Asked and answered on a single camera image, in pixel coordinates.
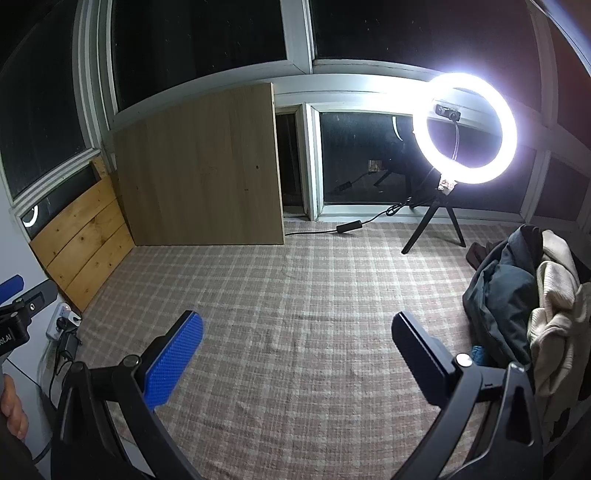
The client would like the white power strip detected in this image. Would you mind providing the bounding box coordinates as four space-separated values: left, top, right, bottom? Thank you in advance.
46 302 81 341

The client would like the light plywood board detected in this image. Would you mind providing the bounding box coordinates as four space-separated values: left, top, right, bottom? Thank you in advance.
113 83 284 246

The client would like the white window frame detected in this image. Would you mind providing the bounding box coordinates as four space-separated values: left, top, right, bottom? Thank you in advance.
7 1 590 234

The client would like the small webcam on ring light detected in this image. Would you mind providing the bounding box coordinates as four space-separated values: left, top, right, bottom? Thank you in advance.
435 104 461 123

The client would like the white ring light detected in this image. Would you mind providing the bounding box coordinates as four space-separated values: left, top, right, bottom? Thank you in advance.
412 72 518 184

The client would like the black charger with cable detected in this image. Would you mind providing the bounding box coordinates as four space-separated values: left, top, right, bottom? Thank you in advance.
48 327 81 397

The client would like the plaid beige floor mat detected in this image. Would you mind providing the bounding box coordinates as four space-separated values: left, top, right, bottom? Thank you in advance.
79 223 508 479

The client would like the dark teal jacket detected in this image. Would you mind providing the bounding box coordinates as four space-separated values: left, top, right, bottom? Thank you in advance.
462 225 543 369

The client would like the pine plank panel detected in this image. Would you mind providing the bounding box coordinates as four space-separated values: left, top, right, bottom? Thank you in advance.
30 155 135 313

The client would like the person's left hand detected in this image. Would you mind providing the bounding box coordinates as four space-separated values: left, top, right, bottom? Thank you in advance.
1 374 29 440

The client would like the dark brown garment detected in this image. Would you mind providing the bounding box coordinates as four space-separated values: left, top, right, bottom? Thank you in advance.
466 242 494 270

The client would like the cream knit sweater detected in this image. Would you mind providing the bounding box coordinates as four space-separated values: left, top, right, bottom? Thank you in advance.
527 230 590 427

